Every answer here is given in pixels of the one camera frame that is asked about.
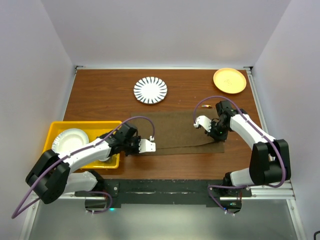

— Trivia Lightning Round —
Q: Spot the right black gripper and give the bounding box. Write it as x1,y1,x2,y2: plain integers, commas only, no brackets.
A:
204,120,230,143

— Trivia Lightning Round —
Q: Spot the brown cloth napkin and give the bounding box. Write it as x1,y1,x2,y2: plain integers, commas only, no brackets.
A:
131,110,225,156

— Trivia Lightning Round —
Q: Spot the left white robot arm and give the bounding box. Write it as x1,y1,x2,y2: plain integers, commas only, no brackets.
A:
25,123,143,204

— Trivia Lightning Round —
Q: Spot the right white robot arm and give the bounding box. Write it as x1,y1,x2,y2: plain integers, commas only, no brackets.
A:
207,100,291,197

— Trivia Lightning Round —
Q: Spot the white grey mug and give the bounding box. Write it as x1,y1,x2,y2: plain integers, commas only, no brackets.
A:
98,156,112,164

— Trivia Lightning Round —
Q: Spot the yellow plastic bin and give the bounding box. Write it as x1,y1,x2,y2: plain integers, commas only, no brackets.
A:
43,121,121,170

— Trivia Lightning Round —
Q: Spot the orange plate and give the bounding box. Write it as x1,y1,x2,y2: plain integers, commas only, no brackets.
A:
212,68,247,94

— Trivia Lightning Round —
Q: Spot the white blue striped plate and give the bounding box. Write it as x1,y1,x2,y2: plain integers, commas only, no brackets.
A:
133,76,168,105

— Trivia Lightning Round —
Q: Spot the white paper plate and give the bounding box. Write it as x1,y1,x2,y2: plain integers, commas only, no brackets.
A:
51,128,89,153

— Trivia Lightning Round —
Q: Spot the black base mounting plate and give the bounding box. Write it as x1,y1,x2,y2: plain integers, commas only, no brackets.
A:
74,178,252,210

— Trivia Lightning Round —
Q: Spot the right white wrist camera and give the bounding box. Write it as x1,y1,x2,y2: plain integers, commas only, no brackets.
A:
193,115,212,134

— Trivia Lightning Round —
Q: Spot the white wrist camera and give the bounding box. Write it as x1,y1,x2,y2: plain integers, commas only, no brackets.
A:
138,136,156,154
193,115,212,134

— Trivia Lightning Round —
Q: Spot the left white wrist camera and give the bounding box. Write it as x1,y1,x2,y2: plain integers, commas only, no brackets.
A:
138,136,156,154

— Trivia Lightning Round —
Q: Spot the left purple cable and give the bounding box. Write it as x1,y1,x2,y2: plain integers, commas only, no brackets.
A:
11,116,156,220

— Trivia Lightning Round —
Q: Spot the aluminium frame rail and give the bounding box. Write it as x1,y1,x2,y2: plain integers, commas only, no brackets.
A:
31,177,297,200

